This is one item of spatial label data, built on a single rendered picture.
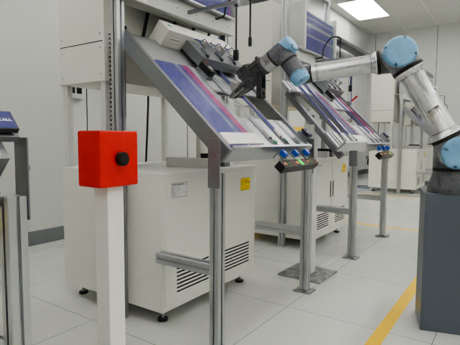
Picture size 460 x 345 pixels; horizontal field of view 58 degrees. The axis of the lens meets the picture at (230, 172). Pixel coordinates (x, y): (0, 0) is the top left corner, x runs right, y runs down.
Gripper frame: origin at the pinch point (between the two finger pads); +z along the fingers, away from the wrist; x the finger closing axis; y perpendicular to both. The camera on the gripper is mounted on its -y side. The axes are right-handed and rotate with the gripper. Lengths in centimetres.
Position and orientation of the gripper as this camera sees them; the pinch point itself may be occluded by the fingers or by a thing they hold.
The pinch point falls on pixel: (233, 97)
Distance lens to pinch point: 188.8
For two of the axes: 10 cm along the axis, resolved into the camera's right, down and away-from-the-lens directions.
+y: -4.4, -8.7, 2.3
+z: -7.0, 4.9, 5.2
